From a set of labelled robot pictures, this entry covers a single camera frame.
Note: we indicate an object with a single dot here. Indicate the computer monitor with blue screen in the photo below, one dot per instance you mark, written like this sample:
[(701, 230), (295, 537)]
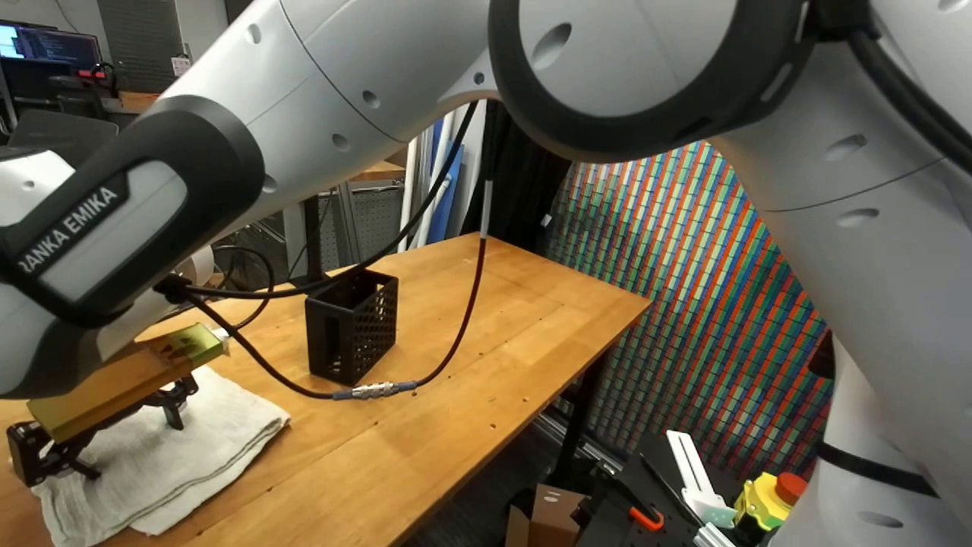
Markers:
[(49, 45)]

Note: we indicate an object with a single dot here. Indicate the blue leaning board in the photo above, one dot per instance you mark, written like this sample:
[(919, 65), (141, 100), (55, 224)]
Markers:
[(456, 193)]

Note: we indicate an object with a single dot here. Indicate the yellow emergency stop button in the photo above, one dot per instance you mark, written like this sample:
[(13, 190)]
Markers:
[(764, 501)]

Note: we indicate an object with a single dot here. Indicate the yellow wrist camera block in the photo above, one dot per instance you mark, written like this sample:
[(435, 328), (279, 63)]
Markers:
[(123, 381)]

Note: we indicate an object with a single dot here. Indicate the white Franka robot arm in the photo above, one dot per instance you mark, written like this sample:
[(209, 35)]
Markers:
[(353, 72)]

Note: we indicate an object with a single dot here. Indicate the multicoloured striped curtain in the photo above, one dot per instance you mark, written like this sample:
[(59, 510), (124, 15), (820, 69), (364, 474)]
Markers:
[(709, 305)]

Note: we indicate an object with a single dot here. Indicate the black curtain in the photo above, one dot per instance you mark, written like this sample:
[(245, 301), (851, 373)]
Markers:
[(516, 193)]

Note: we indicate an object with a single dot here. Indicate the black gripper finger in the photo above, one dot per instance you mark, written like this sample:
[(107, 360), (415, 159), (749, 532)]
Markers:
[(39, 450), (175, 395)]

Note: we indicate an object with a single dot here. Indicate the black perforated square cup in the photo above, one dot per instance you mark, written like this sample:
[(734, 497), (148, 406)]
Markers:
[(351, 335)]

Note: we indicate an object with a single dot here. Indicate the black stand pole with base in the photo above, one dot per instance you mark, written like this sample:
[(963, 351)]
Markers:
[(313, 244)]

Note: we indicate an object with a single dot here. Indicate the white terry cloth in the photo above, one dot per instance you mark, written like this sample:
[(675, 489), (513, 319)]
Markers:
[(200, 443)]

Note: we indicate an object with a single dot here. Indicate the white flat strip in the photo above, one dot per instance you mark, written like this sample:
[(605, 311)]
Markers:
[(686, 465)]

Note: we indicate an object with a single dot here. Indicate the wooden top workbench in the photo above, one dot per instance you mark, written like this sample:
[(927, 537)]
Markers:
[(375, 217)]

